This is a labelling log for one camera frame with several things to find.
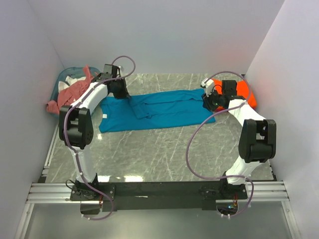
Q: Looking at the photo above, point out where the teal blue t shirt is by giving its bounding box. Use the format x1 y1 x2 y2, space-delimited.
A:
99 89 212 133

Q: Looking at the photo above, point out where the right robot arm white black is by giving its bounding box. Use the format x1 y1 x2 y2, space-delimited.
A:
201 78 277 199

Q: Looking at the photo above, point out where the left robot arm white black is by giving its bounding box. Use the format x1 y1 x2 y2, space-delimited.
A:
59 64 130 200

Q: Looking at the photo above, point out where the folded orange t shirt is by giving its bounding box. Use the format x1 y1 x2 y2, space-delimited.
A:
213 79 257 109

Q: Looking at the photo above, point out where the teal plastic basket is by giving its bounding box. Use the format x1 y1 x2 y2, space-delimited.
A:
49 65 102 118

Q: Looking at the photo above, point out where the salmon pink t shirt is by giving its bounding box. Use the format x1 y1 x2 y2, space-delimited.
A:
45 64 98 115

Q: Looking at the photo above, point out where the white garment in basket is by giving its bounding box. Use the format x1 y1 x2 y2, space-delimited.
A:
58 76 86 93

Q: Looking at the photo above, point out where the black base beam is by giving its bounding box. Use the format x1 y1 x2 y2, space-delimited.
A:
70 180 248 212

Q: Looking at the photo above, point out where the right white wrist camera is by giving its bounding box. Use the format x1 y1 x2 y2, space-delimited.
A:
200 78 215 97

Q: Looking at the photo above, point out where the aluminium frame rail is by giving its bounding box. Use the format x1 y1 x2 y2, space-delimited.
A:
26 183 71 204

